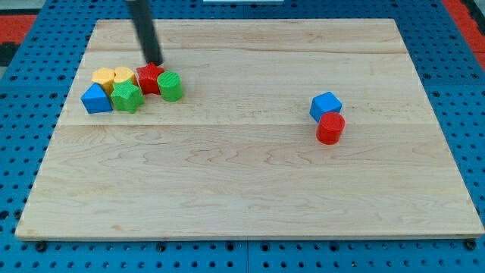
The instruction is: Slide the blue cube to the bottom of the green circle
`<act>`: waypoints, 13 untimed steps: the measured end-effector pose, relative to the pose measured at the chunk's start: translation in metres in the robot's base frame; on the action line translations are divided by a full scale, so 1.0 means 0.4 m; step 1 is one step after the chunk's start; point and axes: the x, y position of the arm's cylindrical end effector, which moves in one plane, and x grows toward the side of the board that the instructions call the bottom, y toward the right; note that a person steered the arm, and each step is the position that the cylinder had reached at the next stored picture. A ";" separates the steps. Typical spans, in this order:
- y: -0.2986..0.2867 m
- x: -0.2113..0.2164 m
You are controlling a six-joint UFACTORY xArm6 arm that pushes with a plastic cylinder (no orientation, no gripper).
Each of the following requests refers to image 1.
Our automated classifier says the red star block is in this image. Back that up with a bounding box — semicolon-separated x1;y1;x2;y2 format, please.
136;62;164;95

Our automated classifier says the green cylinder block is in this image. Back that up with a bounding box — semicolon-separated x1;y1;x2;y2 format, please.
157;71;183;102

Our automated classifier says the green star block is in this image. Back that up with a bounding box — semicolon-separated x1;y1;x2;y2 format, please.
111;80;145;114

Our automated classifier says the yellow hexagon block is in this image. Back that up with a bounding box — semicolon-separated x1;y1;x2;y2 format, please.
91;67;115;96

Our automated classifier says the blue cube block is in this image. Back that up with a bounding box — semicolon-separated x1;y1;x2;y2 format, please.
309;92;343;123

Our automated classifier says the red cylinder block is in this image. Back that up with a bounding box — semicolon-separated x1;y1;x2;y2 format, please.
316;111;346;145

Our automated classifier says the light wooden board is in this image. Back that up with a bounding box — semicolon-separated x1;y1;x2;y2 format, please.
16;19;484;242

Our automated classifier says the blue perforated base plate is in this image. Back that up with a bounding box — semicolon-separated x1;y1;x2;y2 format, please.
1;0;484;272

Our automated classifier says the yellow cylinder block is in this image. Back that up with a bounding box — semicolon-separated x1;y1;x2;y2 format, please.
114;66;138;86

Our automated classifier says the blue triangular prism block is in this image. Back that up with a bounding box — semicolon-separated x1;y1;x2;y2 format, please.
80;83;113;114

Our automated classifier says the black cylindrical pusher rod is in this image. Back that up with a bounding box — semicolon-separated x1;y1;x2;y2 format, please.
126;0;164;66

